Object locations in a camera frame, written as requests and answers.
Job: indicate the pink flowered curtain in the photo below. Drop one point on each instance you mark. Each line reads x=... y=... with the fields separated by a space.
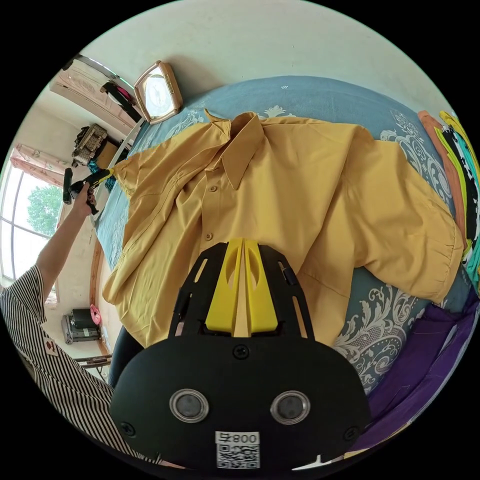
x=37 y=159

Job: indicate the person's left hand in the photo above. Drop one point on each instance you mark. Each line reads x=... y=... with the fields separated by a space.
x=82 y=204

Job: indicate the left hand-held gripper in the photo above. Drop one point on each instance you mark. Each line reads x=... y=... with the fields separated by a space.
x=83 y=184

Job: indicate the person's left forearm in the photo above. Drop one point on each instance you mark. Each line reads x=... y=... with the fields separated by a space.
x=60 y=243

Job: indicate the pink wooden cupboard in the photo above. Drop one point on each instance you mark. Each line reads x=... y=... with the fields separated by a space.
x=80 y=88

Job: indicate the woven basket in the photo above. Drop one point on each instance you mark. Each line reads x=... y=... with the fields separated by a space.
x=90 y=144

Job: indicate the pink framed clock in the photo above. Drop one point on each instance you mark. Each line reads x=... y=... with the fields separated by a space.
x=157 y=93

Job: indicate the window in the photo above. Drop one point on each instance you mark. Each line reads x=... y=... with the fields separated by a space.
x=26 y=221

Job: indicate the yellow shirt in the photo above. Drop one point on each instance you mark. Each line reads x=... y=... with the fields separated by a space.
x=292 y=195

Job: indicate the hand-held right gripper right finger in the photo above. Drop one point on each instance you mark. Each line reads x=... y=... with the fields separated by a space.
x=262 y=303

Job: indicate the purple cloth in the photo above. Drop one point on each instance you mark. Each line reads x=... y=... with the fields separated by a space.
x=420 y=367

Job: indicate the pile of clothes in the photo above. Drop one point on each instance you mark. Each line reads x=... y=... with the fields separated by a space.
x=455 y=168

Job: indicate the bed with blue patterned sheet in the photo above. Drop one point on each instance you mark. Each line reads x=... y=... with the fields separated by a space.
x=330 y=97

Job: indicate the person's body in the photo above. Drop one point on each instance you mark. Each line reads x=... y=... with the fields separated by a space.
x=56 y=367

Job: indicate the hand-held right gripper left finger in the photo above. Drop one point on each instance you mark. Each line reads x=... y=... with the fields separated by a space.
x=221 y=300

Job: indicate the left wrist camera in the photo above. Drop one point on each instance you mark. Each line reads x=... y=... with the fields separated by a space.
x=67 y=185

